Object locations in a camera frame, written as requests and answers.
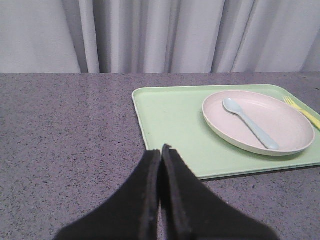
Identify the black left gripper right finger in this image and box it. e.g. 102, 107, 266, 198
161, 144, 278, 240

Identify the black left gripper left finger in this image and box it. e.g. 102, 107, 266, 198
55, 150, 161, 240

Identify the grey pleated curtain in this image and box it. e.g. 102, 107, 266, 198
0, 0, 320, 74

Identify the light blue plastic spoon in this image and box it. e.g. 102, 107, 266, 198
222, 98, 279, 150

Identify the yellow plastic fork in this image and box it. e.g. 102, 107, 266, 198
283, 96, 320, 129

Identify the light green plastic tray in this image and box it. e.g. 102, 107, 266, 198
132, 84, 320, 179

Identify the pale pink round plate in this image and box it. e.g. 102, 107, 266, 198
202, 90, 316, 156

